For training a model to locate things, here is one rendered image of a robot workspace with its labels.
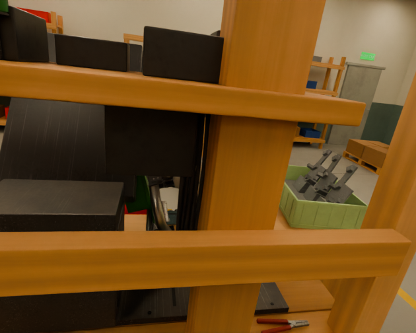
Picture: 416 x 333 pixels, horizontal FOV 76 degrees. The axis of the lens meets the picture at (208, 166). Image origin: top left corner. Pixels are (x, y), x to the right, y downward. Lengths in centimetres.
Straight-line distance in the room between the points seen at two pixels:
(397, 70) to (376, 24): 148
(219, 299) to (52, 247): 35
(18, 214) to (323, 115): 62
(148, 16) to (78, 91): 600
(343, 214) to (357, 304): 86
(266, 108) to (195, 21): 608
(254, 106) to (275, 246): 26
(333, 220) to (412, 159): 101
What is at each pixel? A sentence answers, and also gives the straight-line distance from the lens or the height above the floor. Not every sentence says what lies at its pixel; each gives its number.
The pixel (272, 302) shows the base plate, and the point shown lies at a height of 90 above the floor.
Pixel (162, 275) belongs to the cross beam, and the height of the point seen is 122.
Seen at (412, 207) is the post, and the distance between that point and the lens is 75.
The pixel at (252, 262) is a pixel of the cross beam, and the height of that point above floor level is 124.
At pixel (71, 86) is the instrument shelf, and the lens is 40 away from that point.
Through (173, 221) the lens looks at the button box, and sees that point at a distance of 122.
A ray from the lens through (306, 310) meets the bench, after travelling 102.
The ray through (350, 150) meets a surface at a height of 22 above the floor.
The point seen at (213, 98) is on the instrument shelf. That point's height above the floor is 152.
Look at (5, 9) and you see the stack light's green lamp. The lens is 51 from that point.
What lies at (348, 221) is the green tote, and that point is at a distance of 172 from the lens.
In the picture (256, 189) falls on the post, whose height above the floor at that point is 136.
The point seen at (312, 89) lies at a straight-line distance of 692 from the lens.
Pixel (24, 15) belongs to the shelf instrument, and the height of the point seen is 161.
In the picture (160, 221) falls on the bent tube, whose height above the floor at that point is 113.
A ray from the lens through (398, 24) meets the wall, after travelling 907.
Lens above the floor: 156
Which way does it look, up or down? 20 degrees down
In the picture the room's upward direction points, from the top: 7 degrees clockwise
